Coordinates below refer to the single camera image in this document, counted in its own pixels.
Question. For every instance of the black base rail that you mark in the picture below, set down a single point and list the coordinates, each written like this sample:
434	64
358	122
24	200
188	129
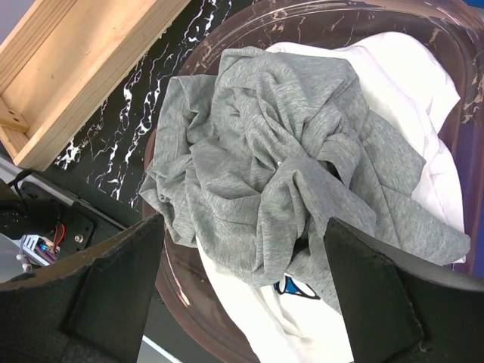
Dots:
45	228

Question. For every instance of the white t shirt blue graphic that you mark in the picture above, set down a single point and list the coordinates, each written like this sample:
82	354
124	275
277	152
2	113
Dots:
403	83

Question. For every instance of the grey adidas t shirt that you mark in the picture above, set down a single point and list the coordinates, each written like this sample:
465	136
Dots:
251	164

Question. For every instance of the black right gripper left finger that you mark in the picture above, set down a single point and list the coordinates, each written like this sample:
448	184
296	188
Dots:
89	307

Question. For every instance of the clear pink plastic basin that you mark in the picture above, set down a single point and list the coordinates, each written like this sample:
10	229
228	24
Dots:
451	30

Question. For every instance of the wooden box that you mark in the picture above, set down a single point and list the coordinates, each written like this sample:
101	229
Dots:
60	62

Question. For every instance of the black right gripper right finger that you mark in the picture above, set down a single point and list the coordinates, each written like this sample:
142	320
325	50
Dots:
400	308

